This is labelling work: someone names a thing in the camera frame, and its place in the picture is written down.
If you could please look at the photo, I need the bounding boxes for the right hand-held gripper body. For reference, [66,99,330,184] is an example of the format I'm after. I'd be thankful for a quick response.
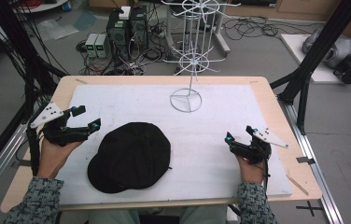
[229,126,289,165]

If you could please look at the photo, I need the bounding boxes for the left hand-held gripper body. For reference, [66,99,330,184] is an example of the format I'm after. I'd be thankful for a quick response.
[29,101,91,147]

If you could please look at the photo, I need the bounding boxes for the person's right hand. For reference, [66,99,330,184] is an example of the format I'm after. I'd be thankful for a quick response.
[234,154,267,185]

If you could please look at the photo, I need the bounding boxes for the person's left hand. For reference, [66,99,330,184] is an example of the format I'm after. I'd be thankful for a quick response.
[36,136,85,180]

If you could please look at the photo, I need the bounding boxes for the white foam mat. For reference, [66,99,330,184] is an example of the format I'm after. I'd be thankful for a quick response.
[55,84,293,207]

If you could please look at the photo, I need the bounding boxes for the black cap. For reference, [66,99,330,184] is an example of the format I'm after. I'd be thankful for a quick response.
[87,121,173,195]

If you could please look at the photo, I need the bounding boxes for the thin wooden stick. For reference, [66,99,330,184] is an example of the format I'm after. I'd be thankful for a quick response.
[285,174,310,197]

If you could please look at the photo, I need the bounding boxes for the grey power supply box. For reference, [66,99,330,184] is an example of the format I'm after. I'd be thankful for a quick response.
[84,33,99,59]
[94,33,109,59]

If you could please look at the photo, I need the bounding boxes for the person's legs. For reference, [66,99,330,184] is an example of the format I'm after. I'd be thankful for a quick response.
[87,204,230,224]

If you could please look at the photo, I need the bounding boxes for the black computer tower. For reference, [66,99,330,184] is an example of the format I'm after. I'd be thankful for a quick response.
[105,8,132,61]
[129,5,149,51]

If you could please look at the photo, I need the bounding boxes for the white floor platform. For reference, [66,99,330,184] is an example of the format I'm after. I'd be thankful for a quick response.
[280,33,351,85]

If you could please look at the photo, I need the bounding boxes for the grey rounded machine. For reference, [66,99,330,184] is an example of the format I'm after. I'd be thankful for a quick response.
[302,25,351,70]

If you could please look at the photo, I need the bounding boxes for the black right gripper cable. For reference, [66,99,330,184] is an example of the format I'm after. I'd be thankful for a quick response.
[260,148,272,200]

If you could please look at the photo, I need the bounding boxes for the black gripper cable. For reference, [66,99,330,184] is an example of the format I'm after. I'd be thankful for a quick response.
[24,123,42,177]
[260,148,272,200]

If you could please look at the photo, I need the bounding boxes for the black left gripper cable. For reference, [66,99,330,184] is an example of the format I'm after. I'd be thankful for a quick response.
[24,123,42,177]

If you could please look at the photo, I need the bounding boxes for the white wire display rack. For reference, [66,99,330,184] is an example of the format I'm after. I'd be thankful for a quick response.
[160,0,242,114]

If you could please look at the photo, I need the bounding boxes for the black metal frame post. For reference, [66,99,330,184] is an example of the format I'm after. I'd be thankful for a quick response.
[0,0,69,185]
[269,0,351,135]

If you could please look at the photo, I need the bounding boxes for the tangle of black floor cables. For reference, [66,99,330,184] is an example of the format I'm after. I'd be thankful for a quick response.
[221,14,316,42]

